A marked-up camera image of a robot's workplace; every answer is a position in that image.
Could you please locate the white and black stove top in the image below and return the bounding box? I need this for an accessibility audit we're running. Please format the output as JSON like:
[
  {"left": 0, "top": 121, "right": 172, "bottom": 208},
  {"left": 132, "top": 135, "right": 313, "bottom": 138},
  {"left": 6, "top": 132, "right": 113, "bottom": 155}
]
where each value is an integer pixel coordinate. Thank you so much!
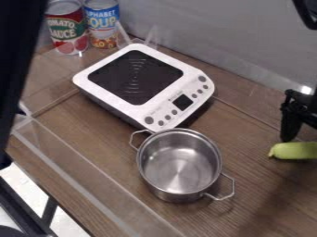
[{"left": 72, "top": 44, "right": 215, "bottom": 131}]

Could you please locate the alphabet soup can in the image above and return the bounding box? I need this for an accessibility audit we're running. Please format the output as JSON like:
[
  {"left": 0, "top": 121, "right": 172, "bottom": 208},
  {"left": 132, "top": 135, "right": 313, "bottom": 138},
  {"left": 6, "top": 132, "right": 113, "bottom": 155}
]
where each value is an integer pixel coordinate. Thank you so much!
[{"left": 83, "top": 0, "right": 120, "bottom": 49}]

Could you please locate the clear acrylic barrier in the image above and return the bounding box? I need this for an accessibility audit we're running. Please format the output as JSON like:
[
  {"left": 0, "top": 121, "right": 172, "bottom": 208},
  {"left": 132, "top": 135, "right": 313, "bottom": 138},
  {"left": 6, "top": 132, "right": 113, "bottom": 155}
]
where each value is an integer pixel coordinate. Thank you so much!
[{"left": 10, "top": 101, "right": 187, "bottom": 237}]

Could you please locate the black metal table frame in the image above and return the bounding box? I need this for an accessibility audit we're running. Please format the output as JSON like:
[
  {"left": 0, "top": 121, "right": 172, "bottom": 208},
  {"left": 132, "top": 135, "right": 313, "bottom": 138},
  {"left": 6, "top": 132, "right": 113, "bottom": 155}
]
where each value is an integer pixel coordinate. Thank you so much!
[{"left": 0, "top": 177, "right": 57, "bottom": 237}]

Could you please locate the tomato sauce can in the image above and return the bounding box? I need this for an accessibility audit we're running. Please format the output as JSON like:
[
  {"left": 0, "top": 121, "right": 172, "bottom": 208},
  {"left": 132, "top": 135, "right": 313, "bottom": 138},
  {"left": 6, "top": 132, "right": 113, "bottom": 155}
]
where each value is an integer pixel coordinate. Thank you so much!
[{"left": 44, "top": 0, "right": 88, "bottom": 56}]

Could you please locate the stainless steel pot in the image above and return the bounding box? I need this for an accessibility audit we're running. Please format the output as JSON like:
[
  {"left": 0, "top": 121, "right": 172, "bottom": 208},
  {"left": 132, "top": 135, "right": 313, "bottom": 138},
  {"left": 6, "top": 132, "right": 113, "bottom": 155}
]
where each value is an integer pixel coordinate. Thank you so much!
[{"left": 128, "top": 128, "right": 235, "bottom": 203}]

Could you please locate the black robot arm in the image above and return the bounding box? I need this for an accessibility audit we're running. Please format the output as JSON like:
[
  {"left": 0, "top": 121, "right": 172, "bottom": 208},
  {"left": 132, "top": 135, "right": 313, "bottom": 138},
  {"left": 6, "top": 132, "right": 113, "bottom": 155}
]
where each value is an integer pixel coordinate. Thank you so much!
[{"left": 0, "top": 0, "right": 48, "bottom": 159}]

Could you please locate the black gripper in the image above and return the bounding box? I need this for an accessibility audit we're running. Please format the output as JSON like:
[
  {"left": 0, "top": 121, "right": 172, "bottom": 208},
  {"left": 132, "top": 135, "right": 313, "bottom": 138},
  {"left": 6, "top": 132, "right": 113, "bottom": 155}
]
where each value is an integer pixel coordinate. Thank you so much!
[{"left": 279, "top": 89, "right": 317, "bottom": 143}]

